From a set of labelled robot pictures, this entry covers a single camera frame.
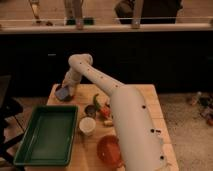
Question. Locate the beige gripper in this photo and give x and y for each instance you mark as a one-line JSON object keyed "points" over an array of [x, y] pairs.
{"points": [[71, 84]]}

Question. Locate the blue grey sponge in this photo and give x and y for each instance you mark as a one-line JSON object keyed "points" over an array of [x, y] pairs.
{"points": [[62, 93]]}

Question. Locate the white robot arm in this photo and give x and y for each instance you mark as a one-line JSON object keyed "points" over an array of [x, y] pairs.
{"points": [[140, 146]]}

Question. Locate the dark purple bowl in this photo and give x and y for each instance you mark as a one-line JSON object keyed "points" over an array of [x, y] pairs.
{"points": [[69, 98]]}

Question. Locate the orange bowl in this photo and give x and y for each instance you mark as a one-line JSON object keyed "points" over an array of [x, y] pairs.
{"points": [[108, 151]]}

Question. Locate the small metal cup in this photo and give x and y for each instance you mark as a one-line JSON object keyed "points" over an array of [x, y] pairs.
{"points": [[90, 111]]}

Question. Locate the green chili pepper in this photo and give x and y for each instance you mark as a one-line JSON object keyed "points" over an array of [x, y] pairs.
{"points": [[96, 103]]}

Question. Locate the orange carrot toy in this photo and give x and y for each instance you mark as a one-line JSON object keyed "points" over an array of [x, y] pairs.
{"points": [[105, 112]]}

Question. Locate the white cup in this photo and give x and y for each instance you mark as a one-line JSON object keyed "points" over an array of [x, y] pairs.
{"points": [[87, 126]]}

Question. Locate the green box on shelf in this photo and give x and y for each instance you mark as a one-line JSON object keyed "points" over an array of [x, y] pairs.
{"points": [[84, 21]]}

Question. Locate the green plastic tray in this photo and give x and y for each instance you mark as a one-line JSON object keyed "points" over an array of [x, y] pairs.
{"points": [[49, 137]]}

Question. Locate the black chair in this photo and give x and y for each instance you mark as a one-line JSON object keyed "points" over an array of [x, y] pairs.
{"points": [[8, 107]]}

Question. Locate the person in background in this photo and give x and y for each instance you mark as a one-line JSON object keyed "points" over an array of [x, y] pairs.
{"points": [[153, 12]]}

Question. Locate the yellow handled tool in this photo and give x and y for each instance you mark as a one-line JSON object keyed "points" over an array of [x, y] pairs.
{"points": [[108, 123]]}

